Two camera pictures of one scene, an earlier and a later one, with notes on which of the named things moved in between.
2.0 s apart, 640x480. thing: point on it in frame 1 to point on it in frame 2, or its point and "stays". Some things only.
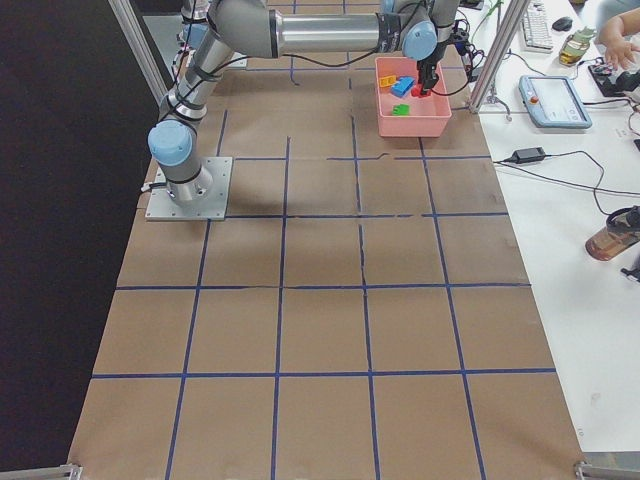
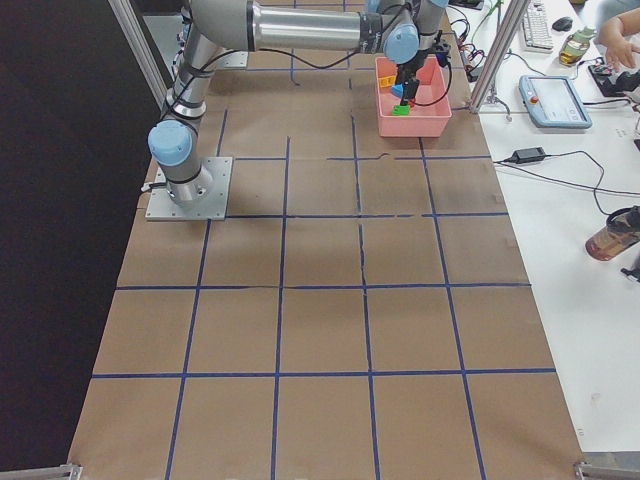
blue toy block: x=402 y=86 stays
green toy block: x=401 y=110 stays
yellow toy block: x=388 y=80 stays
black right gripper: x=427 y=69 to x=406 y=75
